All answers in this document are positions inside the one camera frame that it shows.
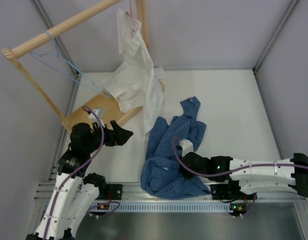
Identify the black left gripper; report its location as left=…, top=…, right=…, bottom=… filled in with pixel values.
left=85, top=120, right=133, bottom=154

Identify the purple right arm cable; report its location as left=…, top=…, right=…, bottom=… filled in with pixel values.
left=171, top=136, right=308, bottom=178

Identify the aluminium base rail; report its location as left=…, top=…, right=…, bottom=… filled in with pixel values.
left=34, top=181, right=305, bottom=202

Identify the pink wire hanger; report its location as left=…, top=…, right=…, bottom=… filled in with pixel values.
left=126, top=0, right=143, bottom=37

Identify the blue checked shirt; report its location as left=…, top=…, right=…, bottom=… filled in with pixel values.
left=140, top=96, right=211, bottom=200

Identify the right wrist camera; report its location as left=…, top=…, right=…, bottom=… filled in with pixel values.
left=176, top=139, right=194, bottom=158

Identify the white shirt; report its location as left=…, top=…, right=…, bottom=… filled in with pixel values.
left=103, top=9, right=163, bottom=135

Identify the aluminium frame post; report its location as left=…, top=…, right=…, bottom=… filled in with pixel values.
left=253, top=0, right=301, bottom=74
left=31, top=0, right=81, bottom=121

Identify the wooden clothes rack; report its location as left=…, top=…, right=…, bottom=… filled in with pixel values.
left=0, top=0, right=166, bottom=131

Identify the aluminium frame post right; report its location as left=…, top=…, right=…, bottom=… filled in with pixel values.
left=253, top=0, right=301, bottom=74

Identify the blue wire hanger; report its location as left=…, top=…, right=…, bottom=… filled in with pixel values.
left=30, top=30, right=113, bottom=99

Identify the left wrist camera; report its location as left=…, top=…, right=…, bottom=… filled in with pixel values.
left=88, top=107, right=105, bottom=127

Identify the aluminium frame post left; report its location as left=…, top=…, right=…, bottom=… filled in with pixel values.
left=31, top=0, right=81, bottom=121

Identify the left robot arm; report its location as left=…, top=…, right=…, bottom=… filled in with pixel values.
left=26, top=120, right=133, bottom=240

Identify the slotted cable duct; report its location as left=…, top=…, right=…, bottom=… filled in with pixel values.
left=90, top=201, right=245, bottom=213

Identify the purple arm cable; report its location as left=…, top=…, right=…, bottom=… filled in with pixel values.
left=42, top=105, right=121, bottom=238
left=171, top=136, right=308, bottom=178

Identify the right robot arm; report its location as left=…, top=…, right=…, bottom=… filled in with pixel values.
left=179, top=152, right=308, bottom=200

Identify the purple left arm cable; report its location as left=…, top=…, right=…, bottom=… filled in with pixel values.
left=42, top=105, right=121, bottom=238

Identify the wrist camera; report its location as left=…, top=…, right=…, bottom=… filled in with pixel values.
left=176, top=139, right=194, bottom=158
left=88, top=107, right=105, bottom=127

